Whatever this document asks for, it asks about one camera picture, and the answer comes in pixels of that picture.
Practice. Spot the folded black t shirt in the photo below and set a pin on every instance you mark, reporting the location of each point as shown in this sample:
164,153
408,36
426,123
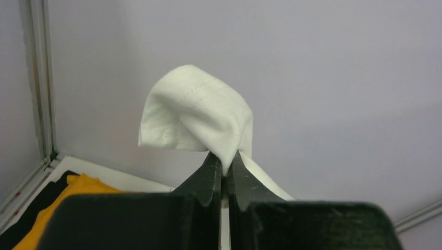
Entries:
15,233

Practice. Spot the folded orange t shirt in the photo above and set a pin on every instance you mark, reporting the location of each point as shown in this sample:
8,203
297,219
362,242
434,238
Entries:
82,184

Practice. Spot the white t shirt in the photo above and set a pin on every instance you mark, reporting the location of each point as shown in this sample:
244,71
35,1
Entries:
190,110

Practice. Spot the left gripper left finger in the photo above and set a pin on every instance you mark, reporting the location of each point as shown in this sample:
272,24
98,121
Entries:
186,218

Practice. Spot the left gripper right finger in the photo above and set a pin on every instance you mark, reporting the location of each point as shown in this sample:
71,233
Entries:
259,219

